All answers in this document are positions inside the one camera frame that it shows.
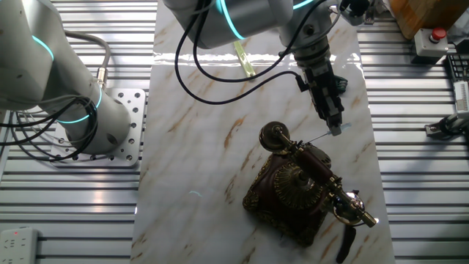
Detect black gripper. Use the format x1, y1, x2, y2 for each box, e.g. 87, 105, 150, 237
302, 65, 345, 137

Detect small blue-handled screwdriver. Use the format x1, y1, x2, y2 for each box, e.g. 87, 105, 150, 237
306, 122, 352, 144

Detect green hex key set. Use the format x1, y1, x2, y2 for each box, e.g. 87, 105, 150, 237
335, 75, 348, 97

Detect yellow-green fly swatter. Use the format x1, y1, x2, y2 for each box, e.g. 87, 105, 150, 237
233, 40, 257, 80

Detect small dark metal clamp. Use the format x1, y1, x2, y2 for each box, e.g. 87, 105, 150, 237
364, 0, 377, 26

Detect black fuzzy microphone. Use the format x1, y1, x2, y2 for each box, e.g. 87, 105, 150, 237
339, 0, 371, 18

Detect red emergency stop button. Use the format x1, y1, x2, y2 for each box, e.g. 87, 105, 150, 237
414, 27, 448, 58

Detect brown cardboard box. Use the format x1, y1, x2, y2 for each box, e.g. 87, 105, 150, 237
388, 0, 469, 40

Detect black keyboard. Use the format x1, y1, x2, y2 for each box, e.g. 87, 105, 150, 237
446, 54, 469, 82

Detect white crumpled sheet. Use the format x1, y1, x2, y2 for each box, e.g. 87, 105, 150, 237
447, 16, 469, 45

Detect white power strip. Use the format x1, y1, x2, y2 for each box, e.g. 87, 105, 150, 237
0, 227, 40, 264

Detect metal camera mount clamp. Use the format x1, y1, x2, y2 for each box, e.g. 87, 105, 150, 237
424, 112, 469, 141

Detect dark phone cord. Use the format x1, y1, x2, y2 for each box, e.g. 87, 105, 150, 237
335, 189, 361, 264

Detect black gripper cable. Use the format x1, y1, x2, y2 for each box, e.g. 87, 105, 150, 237
174, 0, 349, 106

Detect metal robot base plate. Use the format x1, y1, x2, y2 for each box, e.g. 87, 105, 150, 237
49, 87, 147, 169

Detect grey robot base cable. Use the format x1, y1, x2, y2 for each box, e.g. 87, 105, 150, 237
64, 30, 112, 91

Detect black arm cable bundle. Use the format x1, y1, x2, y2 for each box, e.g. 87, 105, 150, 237
0, 95, 99, 164

